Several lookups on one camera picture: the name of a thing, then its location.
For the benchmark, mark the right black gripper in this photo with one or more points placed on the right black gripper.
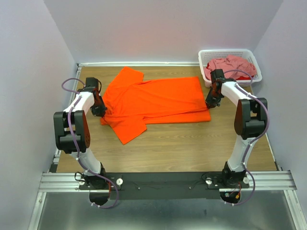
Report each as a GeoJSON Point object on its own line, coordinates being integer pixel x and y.
{"type": "Point", "coordinates": [209, 101]}

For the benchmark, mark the red t shirt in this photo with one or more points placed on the red t shirt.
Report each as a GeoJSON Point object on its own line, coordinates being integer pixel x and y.
{"type": "Point", "coordinates": [243, 78]}

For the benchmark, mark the aluminium front rail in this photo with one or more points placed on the aluminium front rail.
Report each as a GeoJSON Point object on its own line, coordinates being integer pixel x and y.
{"type": "Point", "coordinates": [264, 181]}

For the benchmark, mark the pink t shirt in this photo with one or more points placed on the pink t shirt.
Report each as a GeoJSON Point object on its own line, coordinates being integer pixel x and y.
{"type": "Point", "coordinates": [232, 66]}

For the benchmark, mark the white plastic basket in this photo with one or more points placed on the white plastic basket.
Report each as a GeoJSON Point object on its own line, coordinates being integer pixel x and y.
{"type": "Point", "coordinates": [205, 56]}

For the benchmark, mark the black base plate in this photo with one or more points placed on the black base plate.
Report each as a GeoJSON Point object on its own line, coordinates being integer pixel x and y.
{"type": "Point", "coordinates": [162, 185]}

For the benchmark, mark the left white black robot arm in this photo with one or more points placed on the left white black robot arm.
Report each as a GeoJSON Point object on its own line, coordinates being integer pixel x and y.
{"type": "Point", "coordinates": [72, 133]}

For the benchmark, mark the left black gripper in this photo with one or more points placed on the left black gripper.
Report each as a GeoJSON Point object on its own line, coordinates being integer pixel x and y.
{"type": "Point", "coordinates": [101, 111]}

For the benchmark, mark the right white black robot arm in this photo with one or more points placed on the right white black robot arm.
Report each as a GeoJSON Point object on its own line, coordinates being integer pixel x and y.
{"type": "Point", "coordinates": [250, 124]}

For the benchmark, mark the orange t shirt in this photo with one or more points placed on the orange t shirt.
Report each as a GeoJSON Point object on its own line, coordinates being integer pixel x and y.
{"type": "Point", "coordinates": [133, 102]}

